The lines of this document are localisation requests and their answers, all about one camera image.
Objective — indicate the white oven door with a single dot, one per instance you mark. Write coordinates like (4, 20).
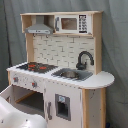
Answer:
(7, 93)

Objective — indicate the red right stove knob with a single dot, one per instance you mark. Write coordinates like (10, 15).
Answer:
(34, 84)

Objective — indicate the grey ice dispenser panel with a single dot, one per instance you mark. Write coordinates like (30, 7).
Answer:
(62, 105)

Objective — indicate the grey cabinet door handle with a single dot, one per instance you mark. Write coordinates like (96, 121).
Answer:
(48, 111)

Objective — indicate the white toy microwave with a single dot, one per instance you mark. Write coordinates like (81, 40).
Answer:
(74, 24)

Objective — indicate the grey range hood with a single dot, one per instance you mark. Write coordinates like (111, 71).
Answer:
(39, 27)

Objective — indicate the grey toy sink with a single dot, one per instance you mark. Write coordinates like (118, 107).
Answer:
(72, 74)

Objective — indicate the wooden toy kitchen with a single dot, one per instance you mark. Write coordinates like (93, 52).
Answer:
(87, 97)

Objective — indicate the black toy faucet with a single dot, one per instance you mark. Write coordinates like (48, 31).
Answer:
(80, 65)

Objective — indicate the red left stove knob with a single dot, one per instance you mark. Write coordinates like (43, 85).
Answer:
(15, 79)

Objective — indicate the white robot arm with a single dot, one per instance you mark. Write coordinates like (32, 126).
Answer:
(10, 117)

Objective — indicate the red stove knob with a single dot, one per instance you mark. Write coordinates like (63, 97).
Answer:
(34, 84)
(15, 79)

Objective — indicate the black toy stovetop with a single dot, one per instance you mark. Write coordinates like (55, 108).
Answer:
(37, 67)

